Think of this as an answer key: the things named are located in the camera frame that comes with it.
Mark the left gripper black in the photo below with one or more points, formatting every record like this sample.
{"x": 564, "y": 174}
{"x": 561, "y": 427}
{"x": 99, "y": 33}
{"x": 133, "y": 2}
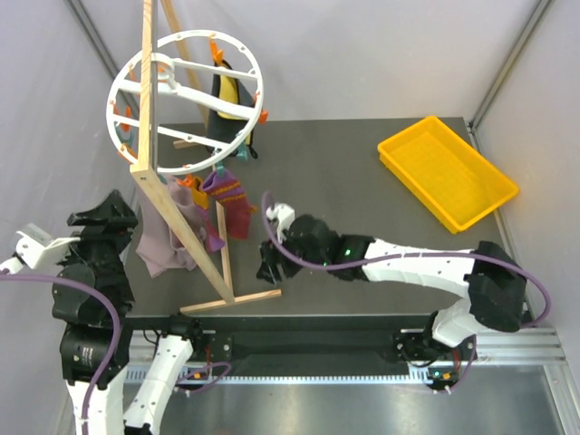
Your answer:
{"x": 112, "y": 219}

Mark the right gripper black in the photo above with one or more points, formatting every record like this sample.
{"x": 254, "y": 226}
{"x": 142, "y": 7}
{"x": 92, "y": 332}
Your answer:
{"x": 270, "y": 269}

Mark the wooden hanger stand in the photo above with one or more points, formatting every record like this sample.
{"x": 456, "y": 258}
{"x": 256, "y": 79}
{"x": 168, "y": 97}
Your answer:
{"x": 144, "y": 169}

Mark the white round clip hanger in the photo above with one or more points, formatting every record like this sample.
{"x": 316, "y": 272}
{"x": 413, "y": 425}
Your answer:
{"x": 123, "y": 101}

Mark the maroon orange striped sock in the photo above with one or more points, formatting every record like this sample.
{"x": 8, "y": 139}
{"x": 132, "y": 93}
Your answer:
{"x": 214, "y": 242}

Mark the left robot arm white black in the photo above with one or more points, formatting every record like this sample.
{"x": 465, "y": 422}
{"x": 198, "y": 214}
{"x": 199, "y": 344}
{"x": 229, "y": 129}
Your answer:
{"x": 93, "y": 297}

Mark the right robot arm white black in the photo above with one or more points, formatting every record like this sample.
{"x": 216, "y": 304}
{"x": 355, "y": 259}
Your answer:
{"x": 490, "y": 291}

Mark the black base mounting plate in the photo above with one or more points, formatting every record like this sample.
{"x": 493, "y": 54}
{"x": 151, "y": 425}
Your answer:
{"x": 386, "y": 338}

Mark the yellow plastic tray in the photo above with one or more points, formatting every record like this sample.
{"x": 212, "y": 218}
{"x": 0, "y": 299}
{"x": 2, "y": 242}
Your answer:
{"x": 450, "y": 178}

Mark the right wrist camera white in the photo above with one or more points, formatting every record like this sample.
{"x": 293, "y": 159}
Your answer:
{"x": 283, "y": 215}

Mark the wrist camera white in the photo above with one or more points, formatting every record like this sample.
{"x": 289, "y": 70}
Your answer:
{"x": 283, "y": 215}
{"x": 34, "y": 248}

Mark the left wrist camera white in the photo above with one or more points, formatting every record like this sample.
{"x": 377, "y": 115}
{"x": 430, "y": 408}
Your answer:
{"x": 34, "y": 248}

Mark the grey slotted cable duct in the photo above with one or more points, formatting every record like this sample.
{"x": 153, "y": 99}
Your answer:
{"x": 412, "y": 376}

